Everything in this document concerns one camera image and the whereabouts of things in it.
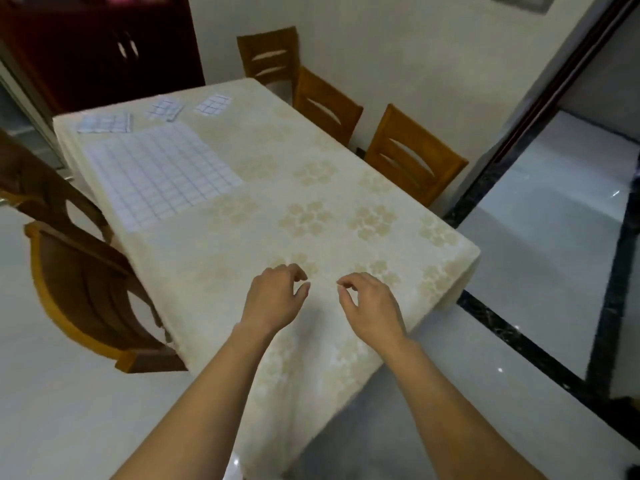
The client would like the person's right hand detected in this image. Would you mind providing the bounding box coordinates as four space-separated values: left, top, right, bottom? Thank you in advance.
335 272 409 353

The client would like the person's left hand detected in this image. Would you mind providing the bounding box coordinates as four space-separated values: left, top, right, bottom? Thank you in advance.
235 263 312 343

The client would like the earlier checked cloth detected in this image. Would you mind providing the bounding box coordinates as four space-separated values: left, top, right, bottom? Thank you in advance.
76 112 133 135

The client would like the person's right forearm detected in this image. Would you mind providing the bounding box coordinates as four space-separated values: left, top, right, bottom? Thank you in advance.
382 337 549 480

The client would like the person's left forearm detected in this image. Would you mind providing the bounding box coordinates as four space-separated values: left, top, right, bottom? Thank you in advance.
109 323 275 480

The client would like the table with cream floral tablecloth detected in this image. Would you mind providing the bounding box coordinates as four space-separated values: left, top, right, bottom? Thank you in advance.
52 77 482 480

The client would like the wooden dining chair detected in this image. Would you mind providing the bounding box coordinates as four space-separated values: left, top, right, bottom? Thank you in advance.
23 220 189 375
0 128 116 245
363 103 470 208
292 65 365 148
236 26 301 103

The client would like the glass sliding door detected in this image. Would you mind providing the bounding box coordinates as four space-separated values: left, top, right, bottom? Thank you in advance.
0 59 69 171

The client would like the dark red shelf cabinet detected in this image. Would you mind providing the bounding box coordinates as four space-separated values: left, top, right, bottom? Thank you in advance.
0 0 207 115

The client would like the grey wall switch panel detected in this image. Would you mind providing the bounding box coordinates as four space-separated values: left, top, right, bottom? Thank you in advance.
491 0 559 15

